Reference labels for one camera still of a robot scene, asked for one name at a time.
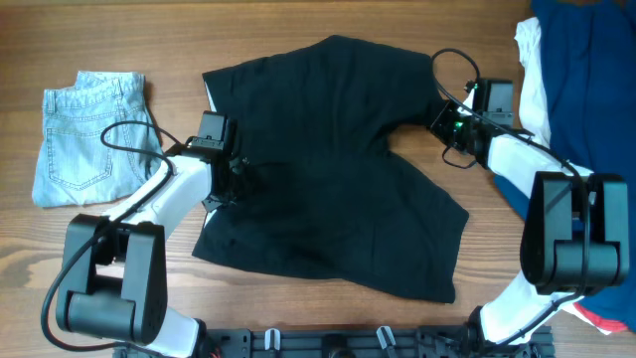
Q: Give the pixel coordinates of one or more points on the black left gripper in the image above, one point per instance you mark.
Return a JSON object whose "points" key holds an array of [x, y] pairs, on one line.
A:
{"points": [[221, 199]]}

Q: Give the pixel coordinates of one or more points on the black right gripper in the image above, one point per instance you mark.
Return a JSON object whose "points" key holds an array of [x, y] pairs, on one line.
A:
{"points": [[438, 124]]}

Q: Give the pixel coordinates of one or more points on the dark green shorts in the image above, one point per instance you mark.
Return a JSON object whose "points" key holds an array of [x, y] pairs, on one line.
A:
{"points": [[326, 197]]}

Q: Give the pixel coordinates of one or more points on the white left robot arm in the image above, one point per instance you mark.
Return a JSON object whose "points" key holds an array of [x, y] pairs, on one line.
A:
{"points": [[113, 282]]}

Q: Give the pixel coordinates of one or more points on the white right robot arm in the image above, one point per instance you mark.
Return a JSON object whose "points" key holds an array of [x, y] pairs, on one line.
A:
{"points": [[575, 240]]}

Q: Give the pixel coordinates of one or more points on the light blue folded jeans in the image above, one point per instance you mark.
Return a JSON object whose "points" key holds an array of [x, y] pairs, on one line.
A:
{"points": [[98, 143]]}

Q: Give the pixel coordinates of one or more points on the blue garment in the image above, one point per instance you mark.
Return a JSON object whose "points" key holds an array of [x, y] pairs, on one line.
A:
{"points": [[588, 68]]}

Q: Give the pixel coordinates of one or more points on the red and white garment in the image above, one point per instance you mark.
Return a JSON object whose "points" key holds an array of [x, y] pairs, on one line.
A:
{"points": [[603, 325]]}

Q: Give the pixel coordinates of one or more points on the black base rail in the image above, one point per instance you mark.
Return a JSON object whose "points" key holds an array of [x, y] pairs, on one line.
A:
{"points": [[422, 342]]}

